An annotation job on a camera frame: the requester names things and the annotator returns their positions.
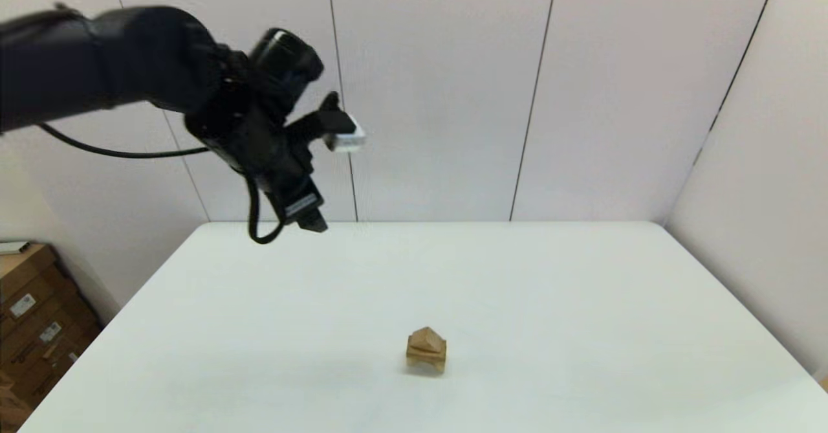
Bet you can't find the brown cardboard box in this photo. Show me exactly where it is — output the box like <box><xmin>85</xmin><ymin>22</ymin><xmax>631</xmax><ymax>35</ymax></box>
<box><xmin>0</xmin><ymin>372</ymin><xmax>36</xmax><ymax>433</ymax></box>
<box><xmin>0</xmin><ymin>245</ymin><xmax>82</xmax><ymax>340</ymax></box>
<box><xmin>0</xmin><ymin>291</ymin><xmax>103</xmax><ymax>411</ymax></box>

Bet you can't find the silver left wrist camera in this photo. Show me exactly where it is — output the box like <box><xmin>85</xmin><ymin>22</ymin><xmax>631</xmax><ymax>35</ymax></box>
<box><xmin>323</xmin><ymin>118</ymin><xmax>367</xmax><ymax>154</ymax></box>

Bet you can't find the arched wooden building block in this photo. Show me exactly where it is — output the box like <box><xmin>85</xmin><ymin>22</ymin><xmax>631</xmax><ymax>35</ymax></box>
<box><xmin>406</xmin><ymin>354</ymin><xmax>447</xmax><ymax>375</ymax></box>

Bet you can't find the rectangular wooden building block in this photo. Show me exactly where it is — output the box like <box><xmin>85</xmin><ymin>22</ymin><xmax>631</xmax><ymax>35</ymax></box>
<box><xmin>406</xmin><ymin>344</ymin><xmax>447</xmax><ymax>362</ymax></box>

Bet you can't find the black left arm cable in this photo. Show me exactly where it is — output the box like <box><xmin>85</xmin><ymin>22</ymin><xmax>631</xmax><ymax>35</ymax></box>
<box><xmin>38</xmin><ymin>121</ymin><xmax>287</xmax><ymax>245</ymax></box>

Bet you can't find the triangular wooden building block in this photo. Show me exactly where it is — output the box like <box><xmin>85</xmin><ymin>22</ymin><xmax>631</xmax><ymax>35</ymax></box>
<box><xmin>409</xmin><ymin>326</ymin><xmax>448</xmax><ymax>356</ymax></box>

